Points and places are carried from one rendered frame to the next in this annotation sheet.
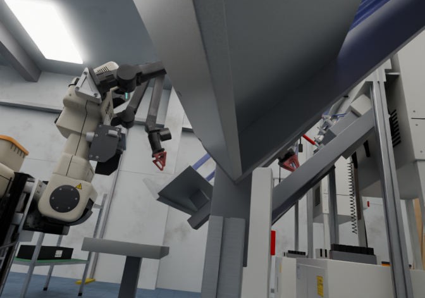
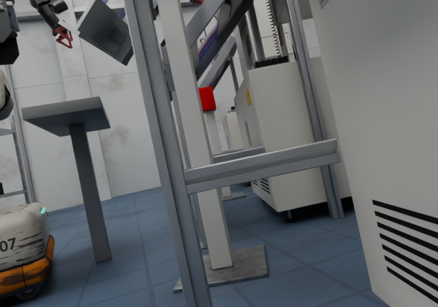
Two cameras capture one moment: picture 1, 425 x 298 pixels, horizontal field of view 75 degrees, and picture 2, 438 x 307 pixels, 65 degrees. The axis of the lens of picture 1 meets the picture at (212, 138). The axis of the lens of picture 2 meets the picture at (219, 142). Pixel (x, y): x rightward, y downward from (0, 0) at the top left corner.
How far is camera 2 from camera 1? 0.36 m
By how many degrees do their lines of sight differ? 24
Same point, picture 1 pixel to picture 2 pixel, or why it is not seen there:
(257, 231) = (176, 45)
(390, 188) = not seen: outside the picture
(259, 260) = (184, 67)
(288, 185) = (201, 15)
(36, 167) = not seen: outside the picture
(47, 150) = not seen: outside the picture
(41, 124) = not seen: outside the picture
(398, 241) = (299, 37)
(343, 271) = (261, 75)
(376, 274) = (287, 70)
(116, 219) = (36, 145)
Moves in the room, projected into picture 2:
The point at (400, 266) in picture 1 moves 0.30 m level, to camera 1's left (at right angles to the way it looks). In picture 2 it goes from (302, 56) to (227, 68)
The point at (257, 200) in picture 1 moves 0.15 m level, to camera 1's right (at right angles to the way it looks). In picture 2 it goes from (170, 19) to (219, 14)
